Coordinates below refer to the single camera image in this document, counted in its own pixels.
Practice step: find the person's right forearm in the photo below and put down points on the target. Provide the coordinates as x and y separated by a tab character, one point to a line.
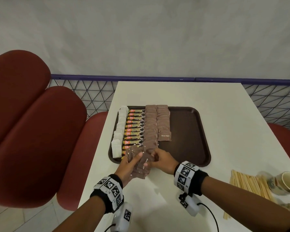
244	202

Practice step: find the row of white tea bags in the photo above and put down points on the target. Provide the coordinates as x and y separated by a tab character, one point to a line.
116	149

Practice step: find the person's right hand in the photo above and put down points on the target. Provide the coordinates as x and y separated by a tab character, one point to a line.
165	161

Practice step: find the red padded chair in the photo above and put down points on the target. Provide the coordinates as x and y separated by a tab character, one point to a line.
287	142
26	130

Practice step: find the person's left hand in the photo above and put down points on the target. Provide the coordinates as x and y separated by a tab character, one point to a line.
125	170

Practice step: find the row of gold coffee sachets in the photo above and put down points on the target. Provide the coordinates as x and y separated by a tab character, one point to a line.
134	128

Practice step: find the row of brown sugar packets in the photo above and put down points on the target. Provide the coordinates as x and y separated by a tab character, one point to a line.
150	128
163	125

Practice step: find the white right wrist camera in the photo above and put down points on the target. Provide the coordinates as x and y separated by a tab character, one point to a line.
189	206

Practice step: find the brown plastic tray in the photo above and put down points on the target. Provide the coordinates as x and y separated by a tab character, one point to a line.
188	137

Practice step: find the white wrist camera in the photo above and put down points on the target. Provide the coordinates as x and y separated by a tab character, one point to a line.
123	217
189	206

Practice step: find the white tea bag green tag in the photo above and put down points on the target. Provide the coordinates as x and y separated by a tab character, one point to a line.
124	109

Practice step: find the bundle of wooden stirrers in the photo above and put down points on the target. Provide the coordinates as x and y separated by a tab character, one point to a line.
249	182

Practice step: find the handful of brown sugar packets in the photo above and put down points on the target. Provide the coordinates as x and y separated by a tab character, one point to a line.
142	171

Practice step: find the right marker wristband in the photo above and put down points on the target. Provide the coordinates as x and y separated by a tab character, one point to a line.
188	178

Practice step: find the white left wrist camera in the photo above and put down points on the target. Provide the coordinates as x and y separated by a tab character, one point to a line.
123	217

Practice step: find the person's left forearm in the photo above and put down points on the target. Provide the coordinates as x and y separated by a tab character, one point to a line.
82	217

